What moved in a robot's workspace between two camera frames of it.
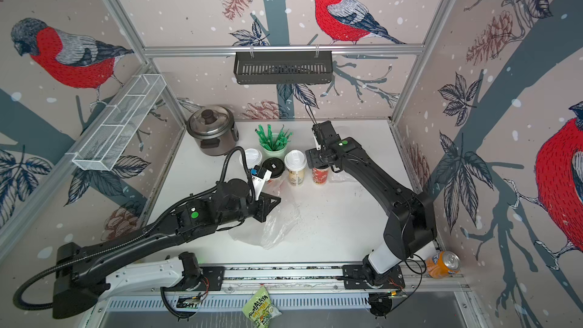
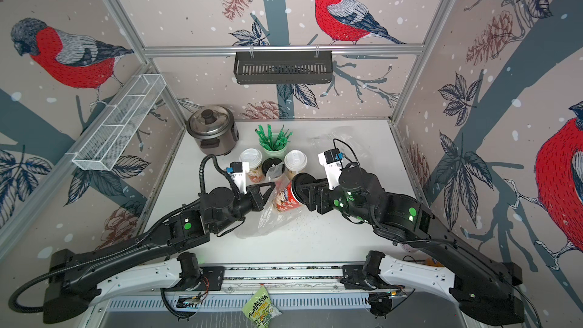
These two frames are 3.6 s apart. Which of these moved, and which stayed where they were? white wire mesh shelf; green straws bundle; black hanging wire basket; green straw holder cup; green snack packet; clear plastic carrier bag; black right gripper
Moved: clear plastic carrier bag; black right gripper
Stayed: green straws bundle; green snack packet; black hanging wire basket; white wire mesh shelf; green straw holder cup
